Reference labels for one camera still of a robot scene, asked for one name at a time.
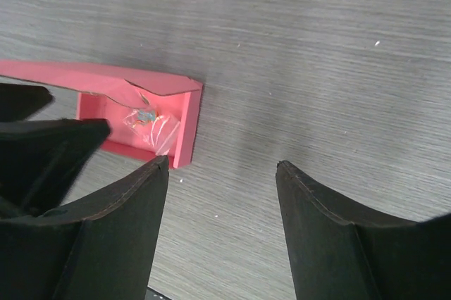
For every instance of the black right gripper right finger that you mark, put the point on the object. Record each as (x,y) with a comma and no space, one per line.
(339,248)

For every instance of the small clear plastic wrapper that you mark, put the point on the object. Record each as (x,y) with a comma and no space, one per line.
(155,126)

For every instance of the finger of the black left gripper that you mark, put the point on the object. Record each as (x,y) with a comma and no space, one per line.
(19,102)
(40,160)

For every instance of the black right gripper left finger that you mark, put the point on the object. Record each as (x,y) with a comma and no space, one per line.
(98,247)

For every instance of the pink paper box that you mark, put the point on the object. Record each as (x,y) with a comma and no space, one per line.
(111,92)

